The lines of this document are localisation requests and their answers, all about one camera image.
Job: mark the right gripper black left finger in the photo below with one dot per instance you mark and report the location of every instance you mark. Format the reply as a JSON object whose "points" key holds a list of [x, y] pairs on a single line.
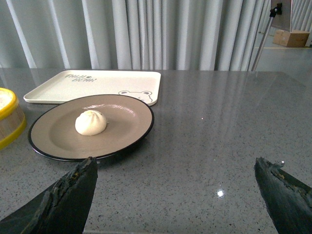
{"points": [[62, 208]]}

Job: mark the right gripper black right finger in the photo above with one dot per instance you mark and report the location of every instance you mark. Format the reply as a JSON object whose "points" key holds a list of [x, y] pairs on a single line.
{"points": [[288, 200]]}

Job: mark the white steamed bun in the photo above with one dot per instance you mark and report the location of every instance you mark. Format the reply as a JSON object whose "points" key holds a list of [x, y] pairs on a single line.
{"points": [[90, 123]]}

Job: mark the beige plate black rim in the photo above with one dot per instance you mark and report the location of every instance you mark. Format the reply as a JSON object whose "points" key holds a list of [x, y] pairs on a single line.
{"points": [[54, 135]]}

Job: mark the white bear print tray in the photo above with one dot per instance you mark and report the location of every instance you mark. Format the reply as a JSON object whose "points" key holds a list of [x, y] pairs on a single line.
{"points": [[73, 84]]}

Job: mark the yellow rimmed bamboo steamer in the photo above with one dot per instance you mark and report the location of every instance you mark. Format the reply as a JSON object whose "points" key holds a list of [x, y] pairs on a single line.
{"points": [[12, 118]]}

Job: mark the brown cardboard box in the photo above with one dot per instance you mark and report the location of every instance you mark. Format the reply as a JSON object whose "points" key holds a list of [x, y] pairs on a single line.
{"points": [[296, 38]]}

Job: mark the grey pleated curtain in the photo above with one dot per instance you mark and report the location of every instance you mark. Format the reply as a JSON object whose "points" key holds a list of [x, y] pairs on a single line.
{"points": [[130, 34]]}

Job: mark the silver tripod stand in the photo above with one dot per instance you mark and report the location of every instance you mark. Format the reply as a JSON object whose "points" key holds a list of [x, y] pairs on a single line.
{"points": [[276, 9]]}

